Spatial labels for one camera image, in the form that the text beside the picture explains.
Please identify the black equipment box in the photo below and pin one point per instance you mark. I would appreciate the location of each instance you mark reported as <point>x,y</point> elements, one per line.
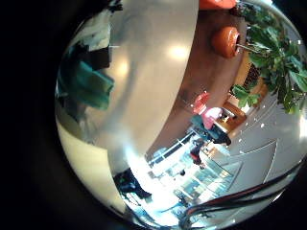
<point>131,185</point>

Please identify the person in red and black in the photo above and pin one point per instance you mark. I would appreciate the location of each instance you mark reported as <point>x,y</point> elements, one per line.
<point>197,153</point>

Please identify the wooden desk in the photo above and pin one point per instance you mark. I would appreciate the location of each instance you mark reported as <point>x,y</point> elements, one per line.
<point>235,116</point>

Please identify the round orange plant pot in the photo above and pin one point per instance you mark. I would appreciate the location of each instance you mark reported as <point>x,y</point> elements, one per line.
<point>225,41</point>

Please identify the orange sofa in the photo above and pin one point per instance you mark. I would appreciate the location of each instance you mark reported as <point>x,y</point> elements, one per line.
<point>217,4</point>

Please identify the large green leafy plant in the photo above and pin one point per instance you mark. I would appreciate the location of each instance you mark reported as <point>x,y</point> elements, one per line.
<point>275,54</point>

